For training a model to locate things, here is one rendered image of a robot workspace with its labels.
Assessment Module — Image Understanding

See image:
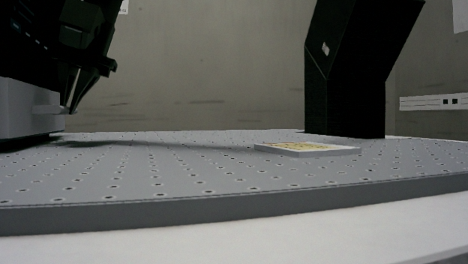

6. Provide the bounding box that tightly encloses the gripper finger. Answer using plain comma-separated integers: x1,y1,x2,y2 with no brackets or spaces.
56,60,79,107
69,67,100,114

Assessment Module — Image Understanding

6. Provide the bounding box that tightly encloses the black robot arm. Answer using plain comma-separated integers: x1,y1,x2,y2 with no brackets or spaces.
45,0,123,56

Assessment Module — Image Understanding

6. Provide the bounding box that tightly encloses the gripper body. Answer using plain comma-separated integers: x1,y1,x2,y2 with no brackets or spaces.
46,38,118,78

